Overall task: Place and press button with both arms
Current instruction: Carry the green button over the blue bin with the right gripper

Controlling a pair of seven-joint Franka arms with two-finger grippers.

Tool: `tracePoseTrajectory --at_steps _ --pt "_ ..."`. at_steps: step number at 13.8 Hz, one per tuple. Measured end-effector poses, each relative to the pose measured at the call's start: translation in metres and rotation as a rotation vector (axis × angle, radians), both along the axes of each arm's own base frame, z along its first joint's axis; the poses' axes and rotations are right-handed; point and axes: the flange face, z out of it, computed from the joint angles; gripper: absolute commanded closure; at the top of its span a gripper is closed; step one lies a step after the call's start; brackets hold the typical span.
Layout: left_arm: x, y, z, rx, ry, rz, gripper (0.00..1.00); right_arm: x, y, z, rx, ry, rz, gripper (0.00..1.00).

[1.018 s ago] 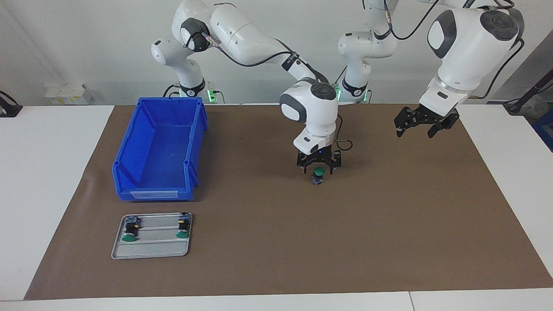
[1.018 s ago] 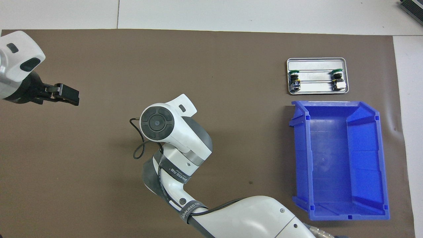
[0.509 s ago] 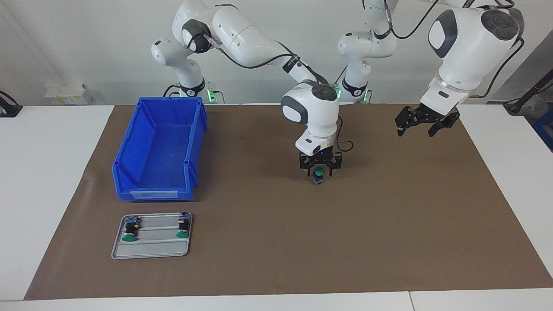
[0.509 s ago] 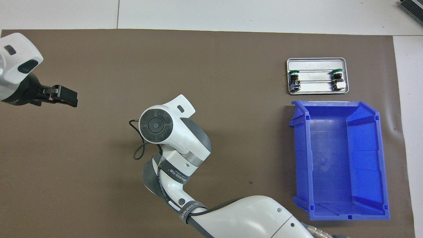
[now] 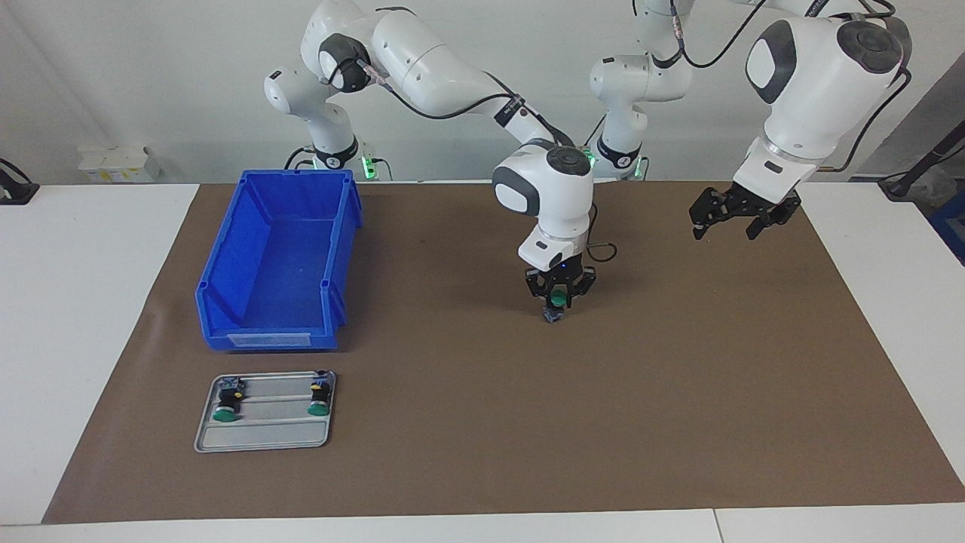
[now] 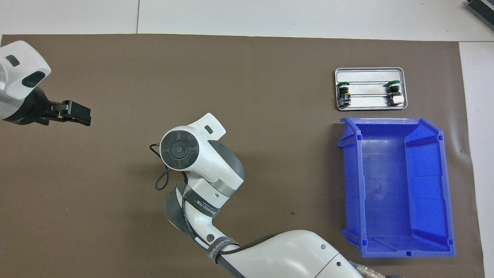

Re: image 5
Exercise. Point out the brown table mat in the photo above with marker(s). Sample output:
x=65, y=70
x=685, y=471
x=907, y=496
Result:
x=603, y=430

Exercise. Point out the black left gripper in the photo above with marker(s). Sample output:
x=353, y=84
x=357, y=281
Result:
x=763, y=204

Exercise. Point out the white background boxes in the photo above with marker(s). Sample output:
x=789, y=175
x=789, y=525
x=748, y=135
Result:
x=113, y=162

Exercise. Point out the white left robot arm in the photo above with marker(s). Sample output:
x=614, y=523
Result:
x=814, y=98

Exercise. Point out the black stand leg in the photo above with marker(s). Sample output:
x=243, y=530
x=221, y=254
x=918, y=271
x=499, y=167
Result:
x=923, y=162

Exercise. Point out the blue plastic storage bin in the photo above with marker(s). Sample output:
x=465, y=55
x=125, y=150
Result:
x=279, y=279

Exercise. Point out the black clamp mount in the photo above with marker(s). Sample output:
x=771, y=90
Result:
x=15, y=188

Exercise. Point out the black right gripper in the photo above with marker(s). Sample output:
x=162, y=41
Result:
x=564, y=273

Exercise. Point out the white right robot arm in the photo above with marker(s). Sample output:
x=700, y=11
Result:
x=422, y=60

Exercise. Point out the blue crate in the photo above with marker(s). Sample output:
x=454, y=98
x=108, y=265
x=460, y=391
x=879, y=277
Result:
x=951, y=226

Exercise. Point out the grey metal tray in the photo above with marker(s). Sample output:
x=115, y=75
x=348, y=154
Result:
x=264, y=434

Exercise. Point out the green push button switch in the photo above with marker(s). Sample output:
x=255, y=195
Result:
x=227, y=400
x=556, y=302
x=320, y=396

